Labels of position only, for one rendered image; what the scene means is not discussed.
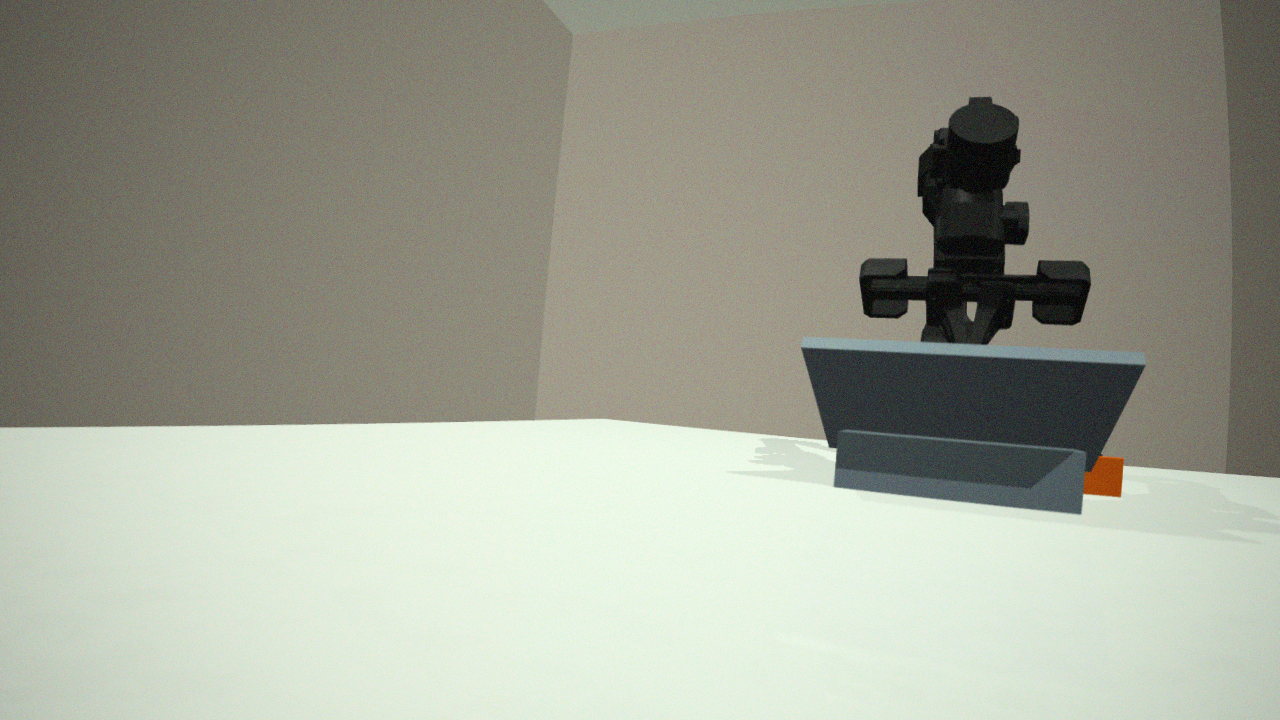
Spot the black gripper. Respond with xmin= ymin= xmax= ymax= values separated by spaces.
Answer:
xmin=859 ymin=254 xmax=1091 ymax=345

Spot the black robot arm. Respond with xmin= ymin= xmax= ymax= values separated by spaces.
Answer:
xmin=916 ymin=96 xmax=1030 ymax=272

